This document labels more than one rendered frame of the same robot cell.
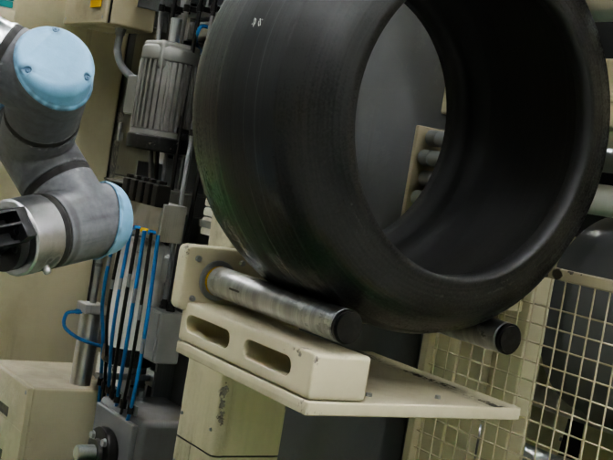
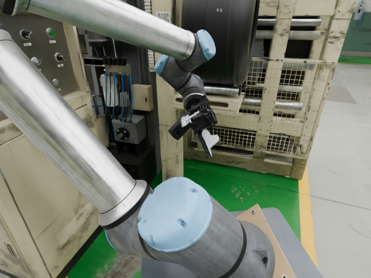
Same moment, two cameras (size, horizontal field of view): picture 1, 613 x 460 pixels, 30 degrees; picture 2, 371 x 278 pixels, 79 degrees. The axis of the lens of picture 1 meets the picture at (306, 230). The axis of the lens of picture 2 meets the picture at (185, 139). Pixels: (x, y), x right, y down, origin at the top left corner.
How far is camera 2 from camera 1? 1.10 m
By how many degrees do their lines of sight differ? 44
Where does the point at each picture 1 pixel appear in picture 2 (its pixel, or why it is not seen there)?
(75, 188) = (195, 80)
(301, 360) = (233, 103)
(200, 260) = not seen: hidden behind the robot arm
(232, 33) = (206, 14)
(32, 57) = (206, 44)
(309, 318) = (228, 91)
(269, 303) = (209, 90)
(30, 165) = (181, 78)
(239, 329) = not seen: hidden behind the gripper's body
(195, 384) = (163, 111)
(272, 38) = (231, 16)
